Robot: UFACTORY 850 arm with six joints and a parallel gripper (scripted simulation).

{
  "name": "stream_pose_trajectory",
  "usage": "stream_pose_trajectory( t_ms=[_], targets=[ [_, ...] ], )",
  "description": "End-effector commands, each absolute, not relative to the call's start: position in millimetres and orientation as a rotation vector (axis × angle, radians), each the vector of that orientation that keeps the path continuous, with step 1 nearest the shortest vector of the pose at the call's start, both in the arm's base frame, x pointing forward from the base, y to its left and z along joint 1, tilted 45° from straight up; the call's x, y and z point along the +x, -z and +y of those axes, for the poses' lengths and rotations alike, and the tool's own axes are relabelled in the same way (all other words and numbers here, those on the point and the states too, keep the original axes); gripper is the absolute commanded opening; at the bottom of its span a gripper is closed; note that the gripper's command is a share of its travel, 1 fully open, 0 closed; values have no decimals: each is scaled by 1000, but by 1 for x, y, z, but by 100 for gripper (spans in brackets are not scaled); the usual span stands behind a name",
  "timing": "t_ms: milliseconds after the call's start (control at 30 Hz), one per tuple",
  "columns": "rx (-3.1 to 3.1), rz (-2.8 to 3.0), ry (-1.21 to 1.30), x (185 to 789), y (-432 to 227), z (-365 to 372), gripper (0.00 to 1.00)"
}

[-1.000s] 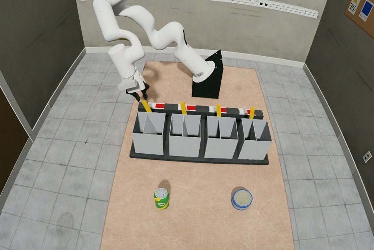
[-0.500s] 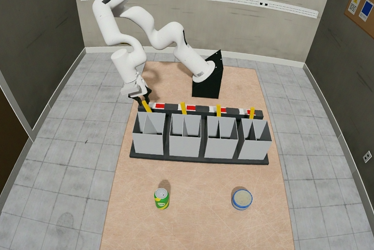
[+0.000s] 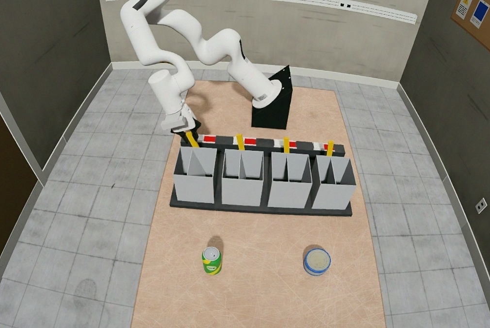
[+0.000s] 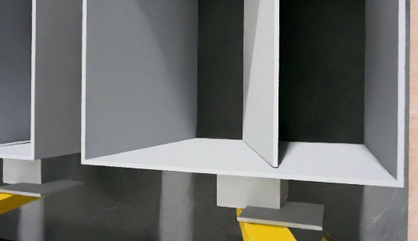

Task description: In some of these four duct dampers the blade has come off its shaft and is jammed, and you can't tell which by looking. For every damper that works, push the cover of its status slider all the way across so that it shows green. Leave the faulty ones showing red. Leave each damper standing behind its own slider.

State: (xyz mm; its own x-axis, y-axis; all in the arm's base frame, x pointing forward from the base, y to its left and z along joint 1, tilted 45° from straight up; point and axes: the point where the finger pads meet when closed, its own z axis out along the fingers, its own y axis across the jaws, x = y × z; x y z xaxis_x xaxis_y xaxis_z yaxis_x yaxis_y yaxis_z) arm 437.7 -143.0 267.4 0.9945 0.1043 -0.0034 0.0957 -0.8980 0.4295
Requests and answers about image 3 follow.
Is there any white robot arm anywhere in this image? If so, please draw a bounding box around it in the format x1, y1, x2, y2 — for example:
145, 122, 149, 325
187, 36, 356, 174
120, 0, 282, 130

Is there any round tin with blue-rimmed lid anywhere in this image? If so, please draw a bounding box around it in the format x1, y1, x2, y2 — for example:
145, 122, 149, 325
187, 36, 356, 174
303, 248, 331, 276

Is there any green drink can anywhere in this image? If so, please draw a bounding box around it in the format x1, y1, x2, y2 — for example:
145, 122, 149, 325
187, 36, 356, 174
202, 247, 222, 275

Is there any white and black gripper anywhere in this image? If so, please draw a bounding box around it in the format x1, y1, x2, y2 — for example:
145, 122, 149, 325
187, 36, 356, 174
171, 103, 201, 144

